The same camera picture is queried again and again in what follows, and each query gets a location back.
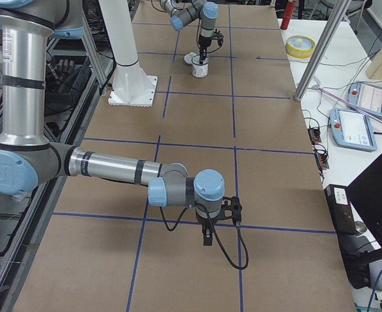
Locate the orange connector board far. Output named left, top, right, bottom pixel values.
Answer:
left=307, top=117, right=321, bottom=144

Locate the black computer box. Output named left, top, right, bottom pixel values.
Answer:
left=324, top=184, right=382, bottom=291

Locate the yellow tape roll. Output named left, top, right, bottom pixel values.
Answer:
left=285, top=35, right=316, bottom=59

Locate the clear glass funnel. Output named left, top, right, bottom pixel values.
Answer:
left=191, top=55, right=209, bottom=66

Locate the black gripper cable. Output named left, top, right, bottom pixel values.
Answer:
left=159, top=205, right=250, bottom=270

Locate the black laptop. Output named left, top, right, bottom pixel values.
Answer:
left=346, top=154, right=382, bottom=245

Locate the white mug lid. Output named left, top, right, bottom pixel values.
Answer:
left=184, top=52, right=197, bottom=65

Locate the white enamel mug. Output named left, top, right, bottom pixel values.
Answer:
left=192, top=63, right=209, bottom=78

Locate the metal reacher grabber stick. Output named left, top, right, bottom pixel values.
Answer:
left=312, top=85, right=382, bottom=125

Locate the aluminium frame post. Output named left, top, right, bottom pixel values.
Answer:
left=294, top=0, right=351, bottom=101

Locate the orange connector board near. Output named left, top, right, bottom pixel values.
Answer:
left=312, top=144, right=329, bottom=170

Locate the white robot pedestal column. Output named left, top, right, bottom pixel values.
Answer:
left=99, top=0, right=157, bottom=107

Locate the near teach pendant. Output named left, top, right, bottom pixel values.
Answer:
left=330, top=108, right=377, bottom=151

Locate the teach pendant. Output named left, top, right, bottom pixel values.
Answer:
left=330, top=108, right=377, bottom=151
left=348, top=82, right=382, bottom=118

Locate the orange connector board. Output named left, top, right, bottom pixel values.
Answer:
left=312, top=144, right=329, bottom=170
left=307, top=117, right=321, bottom=144

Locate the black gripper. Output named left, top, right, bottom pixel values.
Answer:
left=198, top=36, right=211, bottom=63
left=196, top=213, right=211, bottom=246

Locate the red bottle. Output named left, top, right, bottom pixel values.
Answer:
left=280, top=0, right=296, bottom=30

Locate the far teach pendant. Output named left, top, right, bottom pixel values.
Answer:
left=348, top=82, right=382, bottom=118

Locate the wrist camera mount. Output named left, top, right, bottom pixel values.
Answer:
left=218, top=196, right=242, bottom=227
left=211, top=29, right=224, bottom=47

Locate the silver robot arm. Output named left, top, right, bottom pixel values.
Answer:
left=0, top=1, right=225, bottom=246
left=159, top=0, right=223, bottom=64

